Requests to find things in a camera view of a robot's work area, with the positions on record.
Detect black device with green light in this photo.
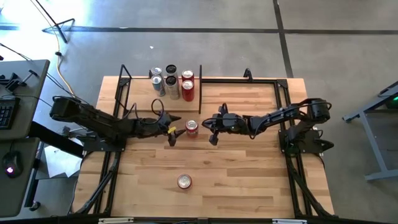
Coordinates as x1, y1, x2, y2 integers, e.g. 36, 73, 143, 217
385, 93, 398, 110

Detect red Fanta strawberry can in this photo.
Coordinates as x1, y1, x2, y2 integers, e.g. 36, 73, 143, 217
177, 173, 193, 190
185, 119, 200, 139

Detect black tripod stand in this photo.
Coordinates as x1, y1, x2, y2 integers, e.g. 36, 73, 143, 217
32, 0, 76, 44

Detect grey desk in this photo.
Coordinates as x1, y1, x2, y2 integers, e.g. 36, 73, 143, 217
0, 58, 51, 218

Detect black computer mouse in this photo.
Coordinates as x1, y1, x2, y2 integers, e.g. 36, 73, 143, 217
2, 151, 24, 179

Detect white paper sheets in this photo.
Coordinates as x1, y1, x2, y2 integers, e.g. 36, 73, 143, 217
35, 144, 84, 180

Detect black vertical post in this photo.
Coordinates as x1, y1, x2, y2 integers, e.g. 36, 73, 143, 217
198, 64, 203, 114

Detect black metal rig frame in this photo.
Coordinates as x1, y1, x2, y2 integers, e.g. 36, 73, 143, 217
70, 64, 336, 218

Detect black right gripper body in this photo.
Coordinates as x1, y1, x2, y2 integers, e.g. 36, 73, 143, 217
203, 112, 249, 134

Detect black desk leg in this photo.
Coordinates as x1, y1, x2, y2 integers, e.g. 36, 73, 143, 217
29, 120, 85, 158

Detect grey metal cart frame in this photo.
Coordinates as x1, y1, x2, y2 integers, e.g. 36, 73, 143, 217
341, 80, 398, 182

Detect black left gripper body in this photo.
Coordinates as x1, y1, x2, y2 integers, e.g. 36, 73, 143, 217
134, 115, 171, 138

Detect red Coca-Cola can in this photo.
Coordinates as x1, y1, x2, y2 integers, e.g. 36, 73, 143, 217
181, 69, 195, 82
181, 80, 196, 102

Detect black keyboard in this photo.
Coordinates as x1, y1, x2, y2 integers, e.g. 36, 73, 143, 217
0, 96, 21, 131

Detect black clamp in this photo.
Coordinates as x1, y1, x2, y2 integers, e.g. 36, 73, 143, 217
0, 70, 40, 93

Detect yellow floor cable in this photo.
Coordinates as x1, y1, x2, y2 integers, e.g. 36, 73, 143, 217
30, 0, 78, 97

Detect white bracket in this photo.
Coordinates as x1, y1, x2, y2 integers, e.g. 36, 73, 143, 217
272, 218, 308, 224
98, 217, 134, 224

